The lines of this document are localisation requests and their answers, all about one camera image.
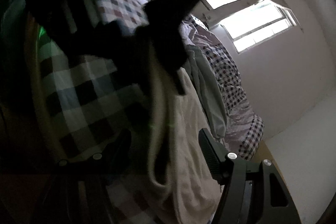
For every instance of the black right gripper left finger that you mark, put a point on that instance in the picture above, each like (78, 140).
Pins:
(92, 177)

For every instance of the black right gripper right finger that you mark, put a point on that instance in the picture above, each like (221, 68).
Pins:
(253, 192)

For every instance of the beige fleece garment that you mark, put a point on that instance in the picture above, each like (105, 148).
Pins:
(182, 189)

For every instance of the bright window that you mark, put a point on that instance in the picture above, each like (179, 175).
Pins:
(249, 22)

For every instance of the checkered crumpled duvet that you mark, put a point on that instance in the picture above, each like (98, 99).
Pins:
(244, 129)

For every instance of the grey-green folded garment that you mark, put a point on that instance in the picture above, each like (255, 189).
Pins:
(205, 83)

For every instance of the checkered bed sheet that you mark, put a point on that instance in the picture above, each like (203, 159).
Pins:
(94, 107)

